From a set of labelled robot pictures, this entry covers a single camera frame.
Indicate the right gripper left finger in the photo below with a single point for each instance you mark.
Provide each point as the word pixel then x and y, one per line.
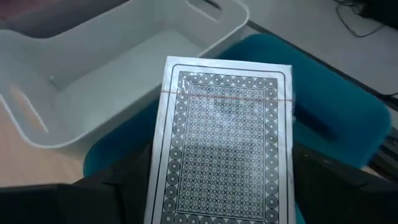
pixel 93 202

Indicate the teal blue storage bin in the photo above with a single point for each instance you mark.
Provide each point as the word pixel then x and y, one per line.
pixel 326 93

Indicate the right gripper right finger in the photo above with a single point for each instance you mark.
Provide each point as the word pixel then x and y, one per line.
pixel 342 202

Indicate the white playing card deck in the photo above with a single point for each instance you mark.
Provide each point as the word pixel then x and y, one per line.
pixel 224 140

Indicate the dark grey storage bin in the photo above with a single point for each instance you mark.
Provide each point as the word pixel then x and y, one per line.
pixel 62 18

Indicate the white storage bin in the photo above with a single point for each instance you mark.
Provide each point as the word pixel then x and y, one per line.
pixel 109 77

